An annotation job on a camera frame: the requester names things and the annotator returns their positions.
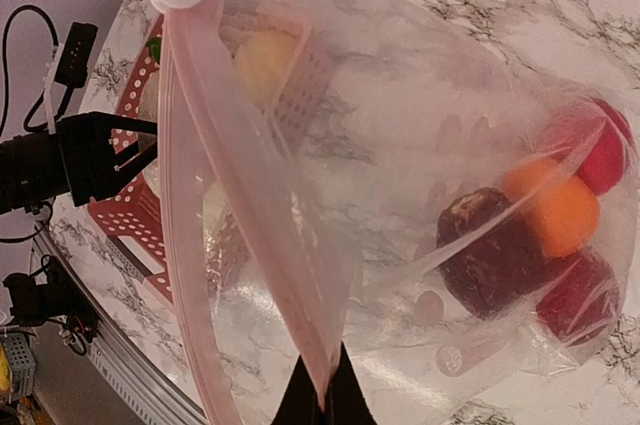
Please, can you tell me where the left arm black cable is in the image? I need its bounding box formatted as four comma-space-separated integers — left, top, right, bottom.
0, 4, 61, 244

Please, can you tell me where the red toy apple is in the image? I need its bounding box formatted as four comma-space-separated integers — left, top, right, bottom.
536, 248, 620, 347
561, 97, 636, 196

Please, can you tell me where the clear pink zip top bag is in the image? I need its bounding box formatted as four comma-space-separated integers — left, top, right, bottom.
151, 0, 639, 424

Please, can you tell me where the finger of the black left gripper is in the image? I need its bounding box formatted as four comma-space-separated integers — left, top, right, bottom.
102, 114, 158, 138
112, 142, 158, 195

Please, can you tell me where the orange toy orange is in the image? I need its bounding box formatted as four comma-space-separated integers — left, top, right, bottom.
503, 157, 600, 257

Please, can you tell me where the yellow toy lemon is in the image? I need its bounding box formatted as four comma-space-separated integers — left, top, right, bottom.
233, 30, 298, 110

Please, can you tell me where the dark maroon toy fruit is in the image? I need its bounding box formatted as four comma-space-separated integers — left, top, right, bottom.
436, 188, 547, 320

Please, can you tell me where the grey crate with yellow item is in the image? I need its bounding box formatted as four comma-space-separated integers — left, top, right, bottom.
1, 334, 36, 402

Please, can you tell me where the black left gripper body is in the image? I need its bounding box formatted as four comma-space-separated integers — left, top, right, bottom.
1, 112, 108, 214

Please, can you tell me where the aluminium front rail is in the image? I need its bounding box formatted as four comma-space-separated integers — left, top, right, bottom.
34, 234, 206, 424

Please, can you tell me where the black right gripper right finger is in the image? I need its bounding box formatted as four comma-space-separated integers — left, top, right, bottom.
324, 344, 377, 425

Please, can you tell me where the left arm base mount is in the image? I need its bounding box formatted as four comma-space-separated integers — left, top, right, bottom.
2, 254, 99, 356

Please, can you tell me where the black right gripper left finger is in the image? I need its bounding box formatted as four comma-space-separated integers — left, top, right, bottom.
271, 357, 322, 425

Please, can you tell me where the green toy leaf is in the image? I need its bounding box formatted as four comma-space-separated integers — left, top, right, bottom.
145, 36, 162, 64

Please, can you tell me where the pink perforated plastic basket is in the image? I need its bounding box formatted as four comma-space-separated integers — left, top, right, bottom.
88, 10, 332, 306

